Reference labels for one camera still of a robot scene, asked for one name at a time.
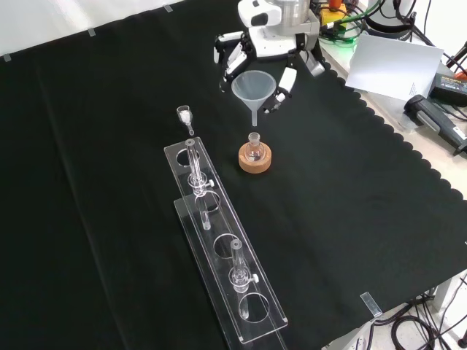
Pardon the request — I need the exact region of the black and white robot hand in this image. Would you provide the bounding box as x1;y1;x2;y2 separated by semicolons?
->
213;17;326;116

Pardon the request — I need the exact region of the translucent plastic funnel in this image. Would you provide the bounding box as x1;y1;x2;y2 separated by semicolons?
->
231;71;277;128

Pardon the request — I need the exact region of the glass round-bottom flask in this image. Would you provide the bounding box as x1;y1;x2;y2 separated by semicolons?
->
244;132;265;163

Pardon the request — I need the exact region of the glass weighing funnel with powder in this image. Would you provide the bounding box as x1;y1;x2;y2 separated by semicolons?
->
176;104;196;135

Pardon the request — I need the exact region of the clear acrylic funnel stand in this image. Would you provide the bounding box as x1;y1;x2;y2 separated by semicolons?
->
163;136;289;350

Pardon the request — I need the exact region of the yellow stop button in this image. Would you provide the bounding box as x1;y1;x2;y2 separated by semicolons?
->
320;0;347;30

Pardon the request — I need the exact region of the pale board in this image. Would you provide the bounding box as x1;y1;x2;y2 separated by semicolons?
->
344;31;445;101

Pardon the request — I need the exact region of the black handheld device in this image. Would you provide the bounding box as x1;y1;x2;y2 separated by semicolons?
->
403;94;467;157

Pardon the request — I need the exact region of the black power adapter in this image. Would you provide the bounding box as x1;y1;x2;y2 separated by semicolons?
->
430;71;467;109

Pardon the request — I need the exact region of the black tripod leg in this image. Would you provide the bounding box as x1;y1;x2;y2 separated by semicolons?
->
444;38;467;71

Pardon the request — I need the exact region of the black cloth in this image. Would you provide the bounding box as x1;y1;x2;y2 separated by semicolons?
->
0;0;467;350

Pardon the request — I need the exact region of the clear tape strip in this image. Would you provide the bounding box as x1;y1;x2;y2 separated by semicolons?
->
359;291;383;316

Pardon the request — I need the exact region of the grey table leg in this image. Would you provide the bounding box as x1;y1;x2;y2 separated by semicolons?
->
433;271;461;313

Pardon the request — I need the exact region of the white camera housing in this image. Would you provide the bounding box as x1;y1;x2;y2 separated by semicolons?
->
238;0;281;28

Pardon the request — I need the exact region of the green cable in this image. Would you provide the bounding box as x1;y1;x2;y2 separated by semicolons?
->
320;32;358;47

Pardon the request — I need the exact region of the cork ring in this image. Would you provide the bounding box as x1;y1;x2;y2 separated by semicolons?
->
238;141;274;174

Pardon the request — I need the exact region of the black cable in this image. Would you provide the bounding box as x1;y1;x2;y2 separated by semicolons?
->
371;291;467;350

